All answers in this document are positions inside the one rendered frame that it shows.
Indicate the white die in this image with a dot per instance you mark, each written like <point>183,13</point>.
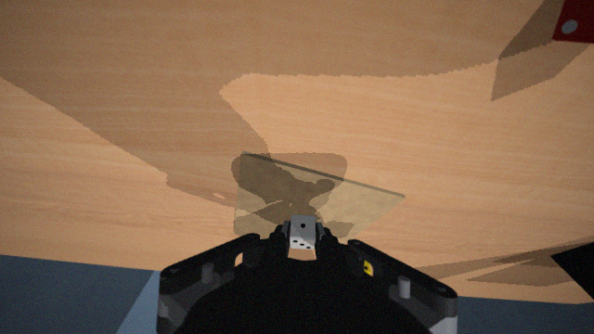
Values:
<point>303,232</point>

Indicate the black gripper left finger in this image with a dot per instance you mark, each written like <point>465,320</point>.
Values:
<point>185,282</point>

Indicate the red die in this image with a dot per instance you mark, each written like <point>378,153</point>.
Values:
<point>576,22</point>

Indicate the tan square mat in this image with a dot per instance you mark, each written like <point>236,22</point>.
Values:
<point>271,191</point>

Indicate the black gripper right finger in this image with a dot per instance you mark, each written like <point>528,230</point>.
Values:
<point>432,302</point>

